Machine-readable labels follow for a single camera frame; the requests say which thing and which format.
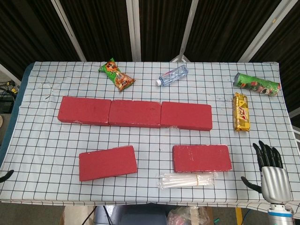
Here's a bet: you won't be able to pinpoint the wrapped bundle of white straws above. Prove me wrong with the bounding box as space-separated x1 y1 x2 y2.
157 172 218 189

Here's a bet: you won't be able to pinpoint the brown cardboard box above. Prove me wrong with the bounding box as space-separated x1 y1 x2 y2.
60 205 95 225

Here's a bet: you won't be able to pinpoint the clear plastic water bottle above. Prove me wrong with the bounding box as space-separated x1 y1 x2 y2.
155 65 189 87

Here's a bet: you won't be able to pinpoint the yellow post under table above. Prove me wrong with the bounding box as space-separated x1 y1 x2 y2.
235 207 243 225

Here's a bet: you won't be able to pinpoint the clear plastic bag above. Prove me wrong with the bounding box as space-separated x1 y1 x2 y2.
167 206 211 225

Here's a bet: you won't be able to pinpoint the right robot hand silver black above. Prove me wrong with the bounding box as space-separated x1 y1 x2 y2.
241 140 293 204

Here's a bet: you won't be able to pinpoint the red foam brick white scuffs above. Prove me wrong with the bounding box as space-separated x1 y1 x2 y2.
172 144 233 173

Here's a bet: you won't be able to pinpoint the green snack bag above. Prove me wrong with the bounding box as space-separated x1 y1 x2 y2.
97 58 136 92

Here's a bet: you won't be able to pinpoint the yellow biscuit pack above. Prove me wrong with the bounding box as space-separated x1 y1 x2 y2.
232 92 251 133

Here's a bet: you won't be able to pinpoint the white black checkered tablecloth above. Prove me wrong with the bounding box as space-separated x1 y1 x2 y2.
0 61 300 209

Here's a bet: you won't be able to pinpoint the white table leg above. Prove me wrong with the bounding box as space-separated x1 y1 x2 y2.
126 0 142 62

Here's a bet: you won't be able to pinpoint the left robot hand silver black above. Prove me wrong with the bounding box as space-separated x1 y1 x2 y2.
0 170 14 183

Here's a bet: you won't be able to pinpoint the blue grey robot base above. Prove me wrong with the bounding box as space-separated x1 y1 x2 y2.
93 205 168 225

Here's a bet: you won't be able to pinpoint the green chips can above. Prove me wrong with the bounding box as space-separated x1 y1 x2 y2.
233 72 281 96

